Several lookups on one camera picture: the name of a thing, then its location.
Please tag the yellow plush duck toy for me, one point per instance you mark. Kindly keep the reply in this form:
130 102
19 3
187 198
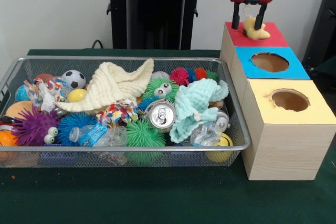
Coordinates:
258 33

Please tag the multicolour spiky caterpillar toy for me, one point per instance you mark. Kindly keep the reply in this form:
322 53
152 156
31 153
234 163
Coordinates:
179 75

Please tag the wooden box with three holes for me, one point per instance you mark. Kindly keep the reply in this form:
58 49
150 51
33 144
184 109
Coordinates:
288 150

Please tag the black stand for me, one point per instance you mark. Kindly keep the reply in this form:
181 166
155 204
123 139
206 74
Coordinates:
323 24

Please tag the dark green table cloth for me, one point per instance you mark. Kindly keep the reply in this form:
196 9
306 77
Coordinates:
328 68
157 197

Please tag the mint waffle cloth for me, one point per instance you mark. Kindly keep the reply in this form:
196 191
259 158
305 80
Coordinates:
194 98

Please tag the green spiky ball with eyes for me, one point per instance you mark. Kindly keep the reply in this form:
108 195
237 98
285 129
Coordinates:
152 89

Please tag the silver drink can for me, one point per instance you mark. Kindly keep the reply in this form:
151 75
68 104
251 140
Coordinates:
161 115

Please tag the cream waffle cloth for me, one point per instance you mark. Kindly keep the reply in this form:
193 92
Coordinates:
110 85

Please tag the plain green spiky ball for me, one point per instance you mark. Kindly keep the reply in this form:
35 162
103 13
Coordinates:
144 134

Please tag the small colourful crumpled paper ball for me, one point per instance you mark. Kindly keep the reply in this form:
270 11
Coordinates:
118 112

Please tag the crushed bottle with blue label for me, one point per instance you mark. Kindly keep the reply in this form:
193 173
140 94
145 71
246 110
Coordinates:
92 134

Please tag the blue spiky ball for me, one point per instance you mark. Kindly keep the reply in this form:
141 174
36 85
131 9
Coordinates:
76 120

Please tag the purple spiky ball with eyes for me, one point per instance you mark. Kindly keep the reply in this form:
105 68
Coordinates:
34 127

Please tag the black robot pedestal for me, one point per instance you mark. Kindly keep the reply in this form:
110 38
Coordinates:
157 11

